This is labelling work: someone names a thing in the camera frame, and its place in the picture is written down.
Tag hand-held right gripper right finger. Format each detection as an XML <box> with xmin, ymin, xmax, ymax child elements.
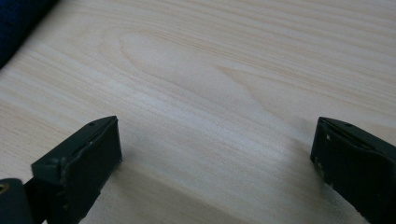
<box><xmin>309</xmin><ymin>116</ymin><xmax>396</xmax><ymax>224</ymax></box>

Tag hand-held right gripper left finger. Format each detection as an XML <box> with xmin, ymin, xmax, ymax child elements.
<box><xmin>23</xmin><ymin>115</ymin><xmax>123</xmax><ymax>224</ymax></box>

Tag dark blue cloth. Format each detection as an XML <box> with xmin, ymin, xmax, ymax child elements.
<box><xmin>0</xmin><ymin>0</ymin><xmax>60</xmax><ymax>70</ymax></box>

